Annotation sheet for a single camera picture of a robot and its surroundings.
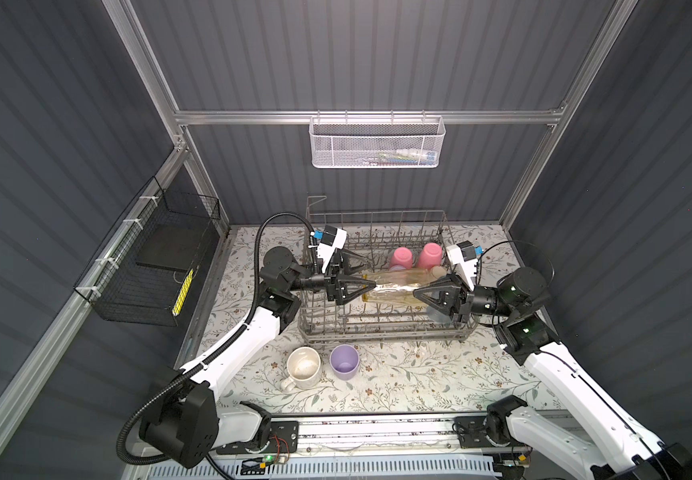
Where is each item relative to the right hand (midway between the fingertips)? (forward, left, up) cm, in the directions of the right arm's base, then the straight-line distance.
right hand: (419, 302), depth 59 cm
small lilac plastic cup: (0, +17, -33) cm, 37 cm away
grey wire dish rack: (+51, +6, -34) cm, 62 cm away
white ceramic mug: (-2, +28, -33) cm, 44 cm away
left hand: (+6, +9, +1) cm, 11 cm away
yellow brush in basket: (+6, +53, -6) cm, 54 cm away
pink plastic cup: (+29, -2, -21) cm, 36 cm away
